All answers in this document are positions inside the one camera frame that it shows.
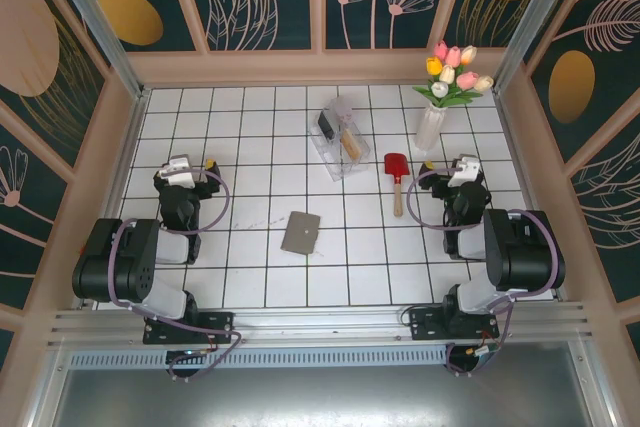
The grey folding card holder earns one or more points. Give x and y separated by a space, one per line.
301 233

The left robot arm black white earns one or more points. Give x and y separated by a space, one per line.
125 257

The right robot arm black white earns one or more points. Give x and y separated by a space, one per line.
520 252

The lilac card in organizer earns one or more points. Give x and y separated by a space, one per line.
341 108

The white ribbed vase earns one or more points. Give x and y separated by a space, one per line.
430 127

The wooden brush in organizer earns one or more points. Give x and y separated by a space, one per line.
351 144

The clear acrylic organizer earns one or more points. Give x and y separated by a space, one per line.
345 147

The artificial tulip bouquet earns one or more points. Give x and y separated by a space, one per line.
452 74

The black item in organizer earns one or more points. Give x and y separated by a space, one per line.
326 126

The grey metal panel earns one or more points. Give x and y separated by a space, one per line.
320 399

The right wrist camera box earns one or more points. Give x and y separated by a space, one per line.
462 172

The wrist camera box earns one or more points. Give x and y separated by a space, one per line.
462 172
180 172

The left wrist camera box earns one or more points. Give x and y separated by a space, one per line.
180 172

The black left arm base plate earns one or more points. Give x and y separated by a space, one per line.
215 327

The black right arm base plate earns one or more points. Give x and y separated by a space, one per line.
425 324

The aluminium mounting rail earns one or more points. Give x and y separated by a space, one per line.
320 319

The aluminium frame post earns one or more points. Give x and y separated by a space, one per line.
535 22
95 22

